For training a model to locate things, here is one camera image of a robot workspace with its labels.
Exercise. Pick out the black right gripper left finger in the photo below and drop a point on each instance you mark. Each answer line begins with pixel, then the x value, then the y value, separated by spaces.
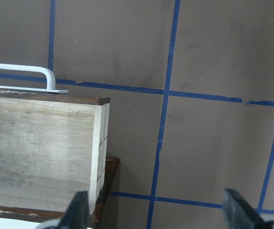
pixel 76 215

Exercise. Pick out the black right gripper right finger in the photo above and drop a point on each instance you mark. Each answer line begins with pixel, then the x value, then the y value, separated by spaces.
pixel 238 213

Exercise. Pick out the white drawer handle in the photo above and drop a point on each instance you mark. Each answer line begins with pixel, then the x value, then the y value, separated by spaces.
pixel 29 73

